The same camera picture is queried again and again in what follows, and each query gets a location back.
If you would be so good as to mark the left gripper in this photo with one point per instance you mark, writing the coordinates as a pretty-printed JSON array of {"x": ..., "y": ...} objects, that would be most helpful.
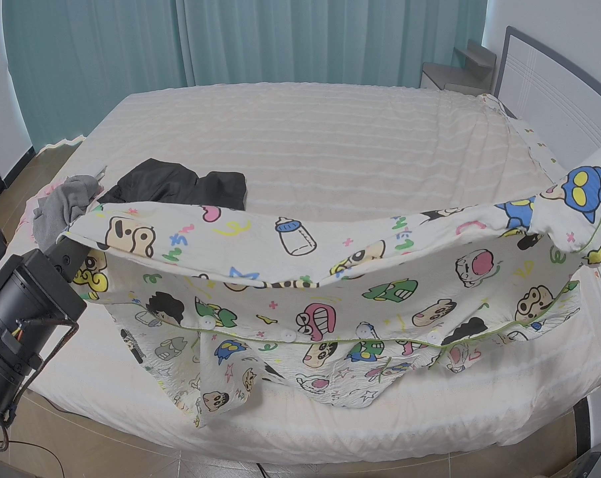
[{"x": 31, "y": 301}]

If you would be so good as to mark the white printed pyjama top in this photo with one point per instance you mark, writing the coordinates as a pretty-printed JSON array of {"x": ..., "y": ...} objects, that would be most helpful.
[{"x": 300, "y": 287}]

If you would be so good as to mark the bed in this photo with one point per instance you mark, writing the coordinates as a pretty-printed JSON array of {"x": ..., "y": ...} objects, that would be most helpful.
[{"x": 330, "y": 137}]

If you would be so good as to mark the grey garment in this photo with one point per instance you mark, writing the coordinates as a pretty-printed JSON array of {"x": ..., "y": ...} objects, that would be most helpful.
[{"x": 56, "y": 207}]

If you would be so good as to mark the black garment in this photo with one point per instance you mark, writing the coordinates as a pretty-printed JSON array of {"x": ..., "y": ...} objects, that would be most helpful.
[{"x": 181, "y": 187}]

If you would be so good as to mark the blue-green curtain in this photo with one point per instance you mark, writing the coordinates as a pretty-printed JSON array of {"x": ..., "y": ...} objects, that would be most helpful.
[
  {"x": 91, "y": 43},
  {"x": 330, "y": 23}
]

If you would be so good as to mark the grey bedside table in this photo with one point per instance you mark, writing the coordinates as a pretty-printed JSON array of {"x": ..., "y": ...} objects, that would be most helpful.
[{"x": 455, "y": 72}]

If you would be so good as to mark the white printed pillow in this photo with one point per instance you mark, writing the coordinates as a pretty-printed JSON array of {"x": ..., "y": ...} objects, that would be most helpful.
[{"x": 534, "y": 140}]

